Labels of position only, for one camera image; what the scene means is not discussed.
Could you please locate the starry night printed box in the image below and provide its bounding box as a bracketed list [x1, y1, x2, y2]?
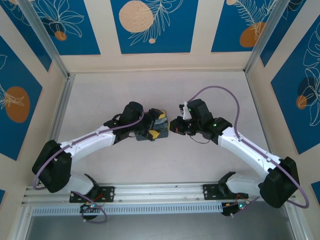
[135, 109, 171, 143]

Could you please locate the grey metal sheet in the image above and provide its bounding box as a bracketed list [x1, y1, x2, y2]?
[24, 199, 296, 240]

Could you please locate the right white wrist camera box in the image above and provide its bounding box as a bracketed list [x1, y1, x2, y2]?
[178, 100, 192, 121]

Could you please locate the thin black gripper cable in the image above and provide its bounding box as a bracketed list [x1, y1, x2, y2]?
[191, 133, 212, 145]

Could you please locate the long aluminium frame rail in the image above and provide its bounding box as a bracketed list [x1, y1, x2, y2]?
[21, 181, 298, 205]

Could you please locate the aluminium side rail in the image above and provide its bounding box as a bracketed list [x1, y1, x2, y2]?
[36, 73, 76, 186]
[245, 72, 281, 181]

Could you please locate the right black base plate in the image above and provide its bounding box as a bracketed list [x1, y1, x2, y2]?
[202, 183, 250, 201]

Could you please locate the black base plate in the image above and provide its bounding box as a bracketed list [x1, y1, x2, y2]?
[69, 186, 116, 203]
[202, 183, 250, 201]

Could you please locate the grey slotted cable duct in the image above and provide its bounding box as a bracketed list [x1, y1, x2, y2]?
[31, 202, 224, 216]

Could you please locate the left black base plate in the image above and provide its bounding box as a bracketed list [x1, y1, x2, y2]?
[69, 186, 116, 203]

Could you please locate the blue peach circle wall panel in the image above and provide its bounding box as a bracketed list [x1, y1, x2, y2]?
[110, 0, 200, 55]

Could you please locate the blue dark circle wall panel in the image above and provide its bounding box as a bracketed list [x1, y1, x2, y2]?
[270, 24, 320, 156]

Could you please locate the blue lily wall panel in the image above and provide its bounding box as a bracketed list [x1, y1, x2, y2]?
[31, 0, 101, 56]

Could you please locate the blue fern wall panel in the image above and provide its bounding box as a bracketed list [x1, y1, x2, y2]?
[211, 0, 277, 53]

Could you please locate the aluminium corner post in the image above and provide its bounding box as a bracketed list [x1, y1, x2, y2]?
[17, 0, 70, 79]
[244, 0, 296, 75]

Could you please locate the blue orange circle wall panel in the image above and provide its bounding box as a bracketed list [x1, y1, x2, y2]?
[0, 34, 43, 162]

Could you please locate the short aluminium frame profile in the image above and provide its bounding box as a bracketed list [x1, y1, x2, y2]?
[9, 199, 33, 240]
[284, 199, 312, 240]

